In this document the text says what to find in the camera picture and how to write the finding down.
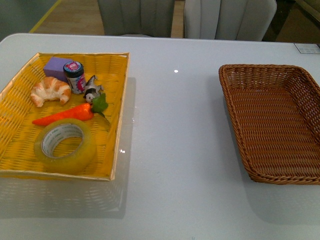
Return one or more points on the clear yellowish tape roll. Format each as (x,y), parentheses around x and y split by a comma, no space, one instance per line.
(53,134)

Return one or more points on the brown wicker basket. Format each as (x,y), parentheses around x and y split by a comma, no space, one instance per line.
(275,114)

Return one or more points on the yellow woven basket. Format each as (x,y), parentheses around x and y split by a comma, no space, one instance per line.
(17,112)

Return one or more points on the black white animal figurine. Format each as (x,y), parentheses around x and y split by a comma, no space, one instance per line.
(91,90)

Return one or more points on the orange toy carrot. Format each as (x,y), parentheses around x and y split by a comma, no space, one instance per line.
(82,112)

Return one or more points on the small dark labelled jar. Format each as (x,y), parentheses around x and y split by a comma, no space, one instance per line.
(75,75)

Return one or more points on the left grey chair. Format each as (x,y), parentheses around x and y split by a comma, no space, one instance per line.
(152,18)

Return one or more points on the grey chair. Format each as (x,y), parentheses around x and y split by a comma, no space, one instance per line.
(152,18)
(235,20)

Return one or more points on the toy croissant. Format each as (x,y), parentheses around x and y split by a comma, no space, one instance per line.
(50,89)

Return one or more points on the purple foam block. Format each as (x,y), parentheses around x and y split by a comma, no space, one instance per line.
(55,68)

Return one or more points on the right grey chair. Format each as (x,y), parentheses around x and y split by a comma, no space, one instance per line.
(235,20)

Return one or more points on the label sticker on table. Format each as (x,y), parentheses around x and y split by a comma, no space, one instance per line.
(308,48)

